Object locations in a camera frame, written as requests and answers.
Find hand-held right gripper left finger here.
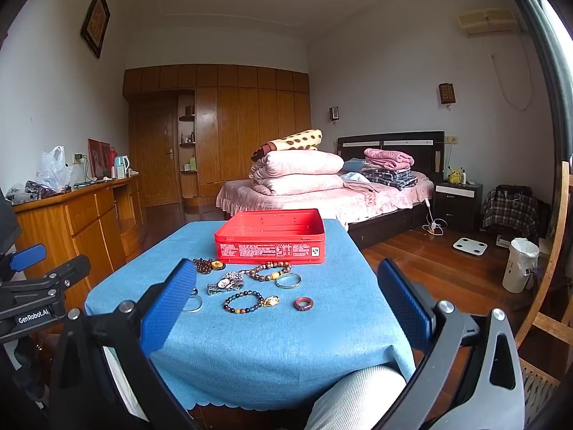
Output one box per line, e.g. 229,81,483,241
49,257,200,430

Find folded pink blanket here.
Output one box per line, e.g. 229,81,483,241
363,148,415,171

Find wooden door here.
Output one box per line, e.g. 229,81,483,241
130,101,180,207

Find dark framed wall picture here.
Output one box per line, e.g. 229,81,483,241
81,0,111,59

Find amber bead necklace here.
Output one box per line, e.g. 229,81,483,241
192,257,226,275

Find white plastic bag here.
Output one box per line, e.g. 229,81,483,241
38,145,73,190

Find dark wooden bed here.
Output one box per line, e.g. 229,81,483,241
216,131,446,252

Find white trash bin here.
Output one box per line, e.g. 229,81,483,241
502,237,540,294

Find folded pink quilt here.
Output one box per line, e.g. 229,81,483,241
250,151,345,177
251,173,345,196

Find wooden sideboard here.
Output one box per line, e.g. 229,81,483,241
11,175,148,310

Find folded plaid clothes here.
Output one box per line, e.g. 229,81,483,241
360,167,419,189

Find white bathroom scale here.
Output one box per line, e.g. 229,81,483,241
453,238,488,258

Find spotted cream blanket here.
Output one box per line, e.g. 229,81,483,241
251,129,323,162

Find silver chain with pendant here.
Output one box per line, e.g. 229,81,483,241
207,270,246,296

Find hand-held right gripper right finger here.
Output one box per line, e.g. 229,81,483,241
376,257,526,430

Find plaid bag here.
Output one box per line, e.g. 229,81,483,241
482,185,540,238

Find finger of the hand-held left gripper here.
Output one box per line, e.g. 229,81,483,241
42,254,92,292
9,244,48,274

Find power strip with cable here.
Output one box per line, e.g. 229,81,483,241
423,197,448,236

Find wooden wardrobe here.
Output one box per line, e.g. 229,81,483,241
123,64,312,209

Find wall air conditioner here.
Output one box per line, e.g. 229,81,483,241
457,8,520,37

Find blue tablecloth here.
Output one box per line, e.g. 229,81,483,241
84,219,417,410

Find wooden chair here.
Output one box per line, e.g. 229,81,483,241
515,159,573,404

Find dark patterned cloth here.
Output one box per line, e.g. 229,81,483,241
24,180,59,198

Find red framed picture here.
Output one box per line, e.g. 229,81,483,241
88,139,112,179

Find light blue cloth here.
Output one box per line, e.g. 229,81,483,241
340,158,372,184

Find dark nightstand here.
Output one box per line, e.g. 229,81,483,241
433,181,484,233

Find person's grey trouser leg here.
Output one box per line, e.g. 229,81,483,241
304,364,408,430

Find red tin box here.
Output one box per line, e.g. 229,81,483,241
214,208,327,265

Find brown wooden bead bracelet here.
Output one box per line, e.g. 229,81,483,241
242,261,293,284

